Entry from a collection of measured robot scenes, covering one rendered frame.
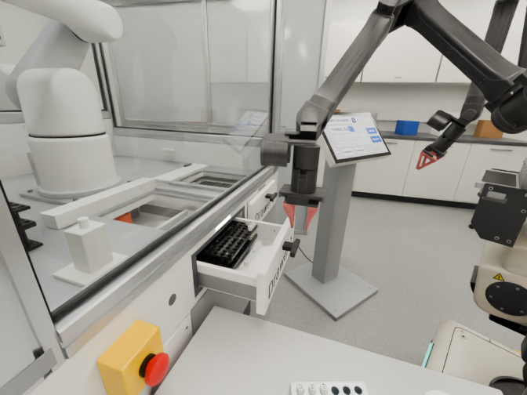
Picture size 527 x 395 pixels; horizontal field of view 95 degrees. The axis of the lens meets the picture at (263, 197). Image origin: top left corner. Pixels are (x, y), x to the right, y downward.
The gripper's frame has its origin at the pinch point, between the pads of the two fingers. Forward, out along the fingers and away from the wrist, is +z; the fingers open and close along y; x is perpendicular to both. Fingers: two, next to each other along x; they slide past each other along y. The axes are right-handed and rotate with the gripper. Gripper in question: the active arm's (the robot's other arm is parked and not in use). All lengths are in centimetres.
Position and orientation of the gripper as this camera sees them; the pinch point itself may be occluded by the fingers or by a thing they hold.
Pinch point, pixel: (299, 225)
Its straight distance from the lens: 60.2
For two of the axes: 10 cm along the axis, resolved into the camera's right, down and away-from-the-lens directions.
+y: -9.6, -1.3, 2.6
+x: -2.9, 3.3, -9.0
